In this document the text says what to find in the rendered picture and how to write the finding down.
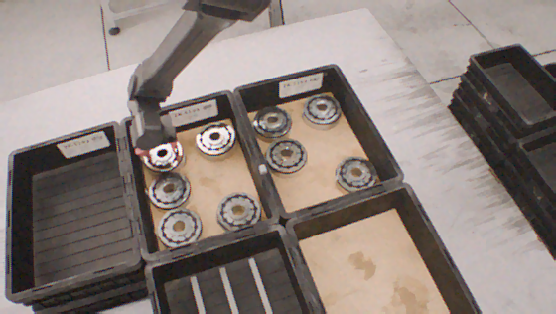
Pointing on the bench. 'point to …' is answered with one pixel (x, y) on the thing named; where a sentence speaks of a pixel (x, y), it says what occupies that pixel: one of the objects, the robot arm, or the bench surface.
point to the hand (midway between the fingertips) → (161, 151)
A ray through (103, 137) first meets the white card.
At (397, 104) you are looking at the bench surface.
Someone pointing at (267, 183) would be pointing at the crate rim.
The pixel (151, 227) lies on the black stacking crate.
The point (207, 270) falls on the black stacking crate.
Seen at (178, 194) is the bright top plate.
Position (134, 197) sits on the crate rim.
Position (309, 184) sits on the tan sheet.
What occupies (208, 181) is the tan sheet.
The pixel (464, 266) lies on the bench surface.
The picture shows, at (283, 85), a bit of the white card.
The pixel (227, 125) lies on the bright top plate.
